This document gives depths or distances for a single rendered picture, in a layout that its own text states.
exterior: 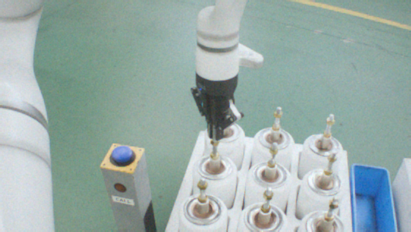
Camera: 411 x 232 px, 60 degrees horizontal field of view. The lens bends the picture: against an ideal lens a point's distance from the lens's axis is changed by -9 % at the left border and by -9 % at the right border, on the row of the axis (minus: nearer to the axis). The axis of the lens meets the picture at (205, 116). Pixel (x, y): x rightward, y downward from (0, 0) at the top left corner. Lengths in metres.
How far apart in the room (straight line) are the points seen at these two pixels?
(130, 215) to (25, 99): 0.59
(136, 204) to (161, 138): 0.50
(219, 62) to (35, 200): 0.43
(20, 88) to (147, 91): 1.23
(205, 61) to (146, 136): 0.70
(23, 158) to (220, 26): 0.41
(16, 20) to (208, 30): 0.30
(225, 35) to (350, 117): 0.92
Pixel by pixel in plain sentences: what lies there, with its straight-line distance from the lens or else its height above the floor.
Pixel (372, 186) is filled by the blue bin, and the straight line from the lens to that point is 1.15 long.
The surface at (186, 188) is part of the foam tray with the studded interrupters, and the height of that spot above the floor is 0.18.
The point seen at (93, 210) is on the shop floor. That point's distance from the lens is 1.11.
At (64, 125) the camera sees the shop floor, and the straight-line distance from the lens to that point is 1.42.
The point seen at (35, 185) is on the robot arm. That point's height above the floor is 0.66.
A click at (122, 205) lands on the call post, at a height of 0.20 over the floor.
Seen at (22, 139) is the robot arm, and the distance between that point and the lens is 0.27.
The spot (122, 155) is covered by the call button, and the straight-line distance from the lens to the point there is 0.76.
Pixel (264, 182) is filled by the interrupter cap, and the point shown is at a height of 0.25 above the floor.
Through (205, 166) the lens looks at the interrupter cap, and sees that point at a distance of 0.83.
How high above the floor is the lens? 0.84
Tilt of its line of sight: 38 degrees down
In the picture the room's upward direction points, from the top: straight up
